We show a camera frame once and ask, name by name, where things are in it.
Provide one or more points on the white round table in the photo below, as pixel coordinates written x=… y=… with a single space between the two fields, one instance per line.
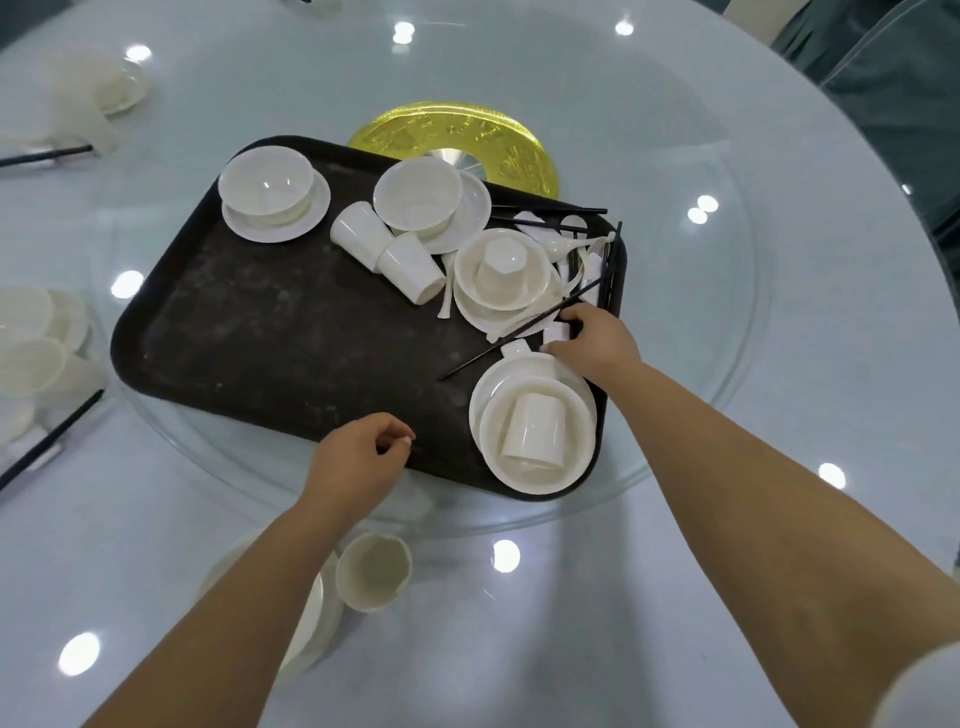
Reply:
x=675 y=637

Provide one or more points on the black tray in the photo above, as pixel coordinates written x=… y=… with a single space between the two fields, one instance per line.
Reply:
x=285 y=337

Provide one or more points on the person's left forearm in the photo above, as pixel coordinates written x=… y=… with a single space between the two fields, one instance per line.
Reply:
x=210 y=637

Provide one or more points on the bunch of black chopsticks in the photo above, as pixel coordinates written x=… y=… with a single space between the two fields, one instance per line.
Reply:
x=525 y=330

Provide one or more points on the person's right forearm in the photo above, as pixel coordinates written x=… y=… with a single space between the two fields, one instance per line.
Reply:
x=787 y=540

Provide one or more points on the teal covered chair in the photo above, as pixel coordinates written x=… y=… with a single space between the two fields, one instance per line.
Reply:
x=907 y=97

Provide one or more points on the gold turntable base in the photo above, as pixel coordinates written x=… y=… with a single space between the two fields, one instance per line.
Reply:
x=390 y=135

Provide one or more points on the glass lazy susan turntable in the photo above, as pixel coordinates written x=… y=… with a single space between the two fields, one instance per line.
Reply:
x=675 y=300

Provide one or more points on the person's left hand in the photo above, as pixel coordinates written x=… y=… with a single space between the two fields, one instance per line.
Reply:
x=356 y=469

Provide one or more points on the person's right hand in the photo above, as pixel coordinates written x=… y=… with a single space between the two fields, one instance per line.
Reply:
x=600 y=345

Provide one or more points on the white shirt sleeve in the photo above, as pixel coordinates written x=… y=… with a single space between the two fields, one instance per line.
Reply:
x=922 y=690

